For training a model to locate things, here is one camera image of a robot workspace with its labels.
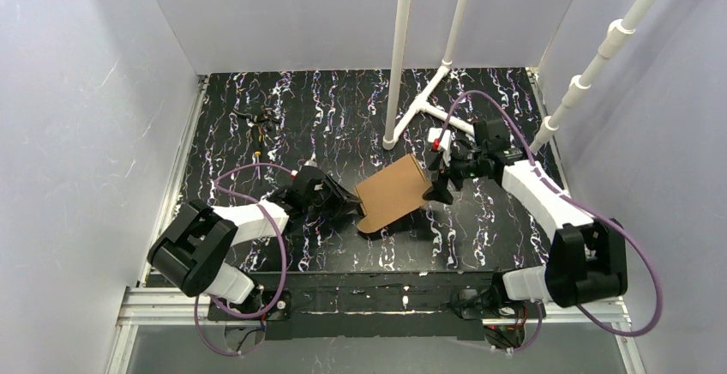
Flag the purple cable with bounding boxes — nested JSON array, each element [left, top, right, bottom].
[[437, 90, 664, 354], [193, 162, 299, 359]]

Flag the black pliers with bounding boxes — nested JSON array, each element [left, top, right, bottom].
[[231, 107, 282, 131]]

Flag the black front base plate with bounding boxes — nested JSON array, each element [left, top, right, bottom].
[[233, 271, 546, 341]]

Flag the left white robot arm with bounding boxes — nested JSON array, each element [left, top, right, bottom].
[[147, 165, 361, 305]]

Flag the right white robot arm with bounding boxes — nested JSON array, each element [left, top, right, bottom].
[[423, 120, 628, 307]]

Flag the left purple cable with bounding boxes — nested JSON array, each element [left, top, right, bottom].
[[193, 162, 299, 359]]

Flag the brown cardboard box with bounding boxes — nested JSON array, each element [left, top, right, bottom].
[[355, 154, 430, 234]]

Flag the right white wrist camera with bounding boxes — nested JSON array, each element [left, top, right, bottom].
[[427, 128, 453, 166]]

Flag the white PVC pipe frame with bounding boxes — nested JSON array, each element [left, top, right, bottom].
[[382, 0, 479, 151]]

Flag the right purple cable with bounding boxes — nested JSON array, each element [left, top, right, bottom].
[[437, 90, 664, 354]]

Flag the yellow black screwdriver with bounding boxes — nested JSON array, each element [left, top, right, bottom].
[[252, 126, 264, 184]]

